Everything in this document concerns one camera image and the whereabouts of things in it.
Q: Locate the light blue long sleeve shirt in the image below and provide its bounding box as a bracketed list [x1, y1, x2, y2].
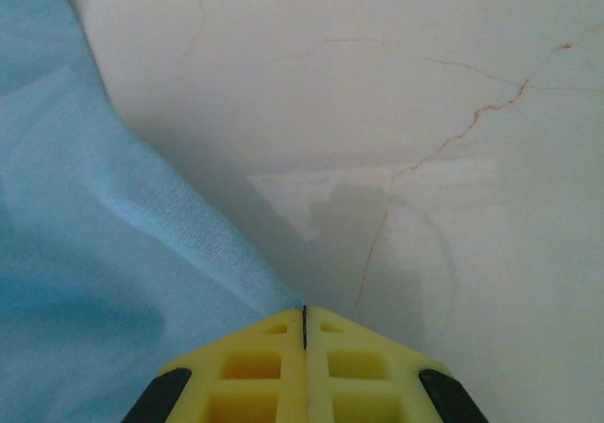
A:
[0, 0, 304, 423]

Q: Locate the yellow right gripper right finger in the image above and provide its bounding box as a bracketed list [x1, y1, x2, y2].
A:
[304, 305, 491, 423]

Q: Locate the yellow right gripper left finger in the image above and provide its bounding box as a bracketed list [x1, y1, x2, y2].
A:
[121, 306, 309, 423]

